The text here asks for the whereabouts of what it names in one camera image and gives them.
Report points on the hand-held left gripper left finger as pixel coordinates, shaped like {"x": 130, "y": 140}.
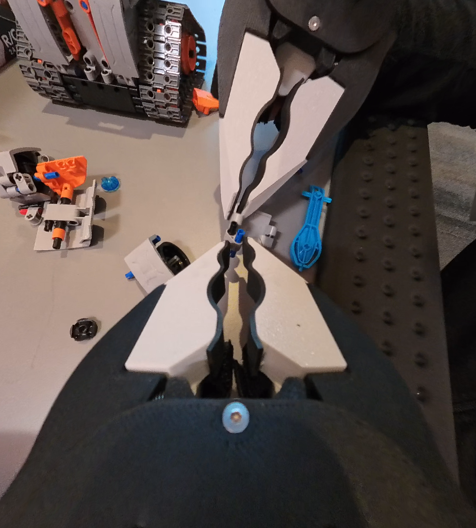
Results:
{"x": 176, "y": 326}

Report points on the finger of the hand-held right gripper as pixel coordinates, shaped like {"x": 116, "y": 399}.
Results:
{"x": 242, "y": 99}
{"x": 308, "y": 124}

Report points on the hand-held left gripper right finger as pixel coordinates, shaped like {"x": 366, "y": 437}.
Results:
{"x": 296, "y": 326}

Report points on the grey bracket brick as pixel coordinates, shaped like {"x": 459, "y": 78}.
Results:
{"x": 267, "y": 229}

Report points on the orange wedge brick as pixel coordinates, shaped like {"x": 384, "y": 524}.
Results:
{"x": 205, "y": 101}

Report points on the light blue paddle piece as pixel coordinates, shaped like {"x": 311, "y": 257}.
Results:
{"x": 310, "y": 235}

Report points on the small black bushing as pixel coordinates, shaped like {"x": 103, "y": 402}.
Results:
{"x": 84, "y": 328}

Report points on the black dimpled foam mat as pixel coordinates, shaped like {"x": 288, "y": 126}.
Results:
{"x": 386, "y": 264}

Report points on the large grey tracked brick vehicle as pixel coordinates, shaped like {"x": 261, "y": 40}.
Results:
{"x": 98, "y": 49}

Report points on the blue transparent round stud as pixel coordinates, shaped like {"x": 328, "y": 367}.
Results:
{"x": 110, "y": 183}

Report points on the person's black clothing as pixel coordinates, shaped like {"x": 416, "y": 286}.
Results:
{"x": 473, "y": 346}

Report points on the small grey orange brick assembly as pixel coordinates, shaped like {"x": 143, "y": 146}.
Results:
{"x": 48, "y": 194}

